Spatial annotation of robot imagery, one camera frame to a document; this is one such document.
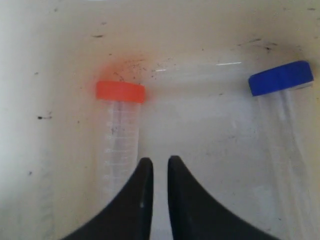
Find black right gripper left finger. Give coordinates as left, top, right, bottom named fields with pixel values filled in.
left=64, top=157, right=154, bottom=240

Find orange cap tube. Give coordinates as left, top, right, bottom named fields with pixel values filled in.
left=95, top=80, right=145, bottom=198

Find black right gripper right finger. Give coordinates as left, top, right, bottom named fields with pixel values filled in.
left=167, top=156, right=269, bottom=240

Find blue cap tube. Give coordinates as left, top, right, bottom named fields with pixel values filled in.
left=247, top=60, right=315, bottom=191

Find cream plastic bin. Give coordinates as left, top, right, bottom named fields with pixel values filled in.
left=0, top=0, right=320, bottom=240

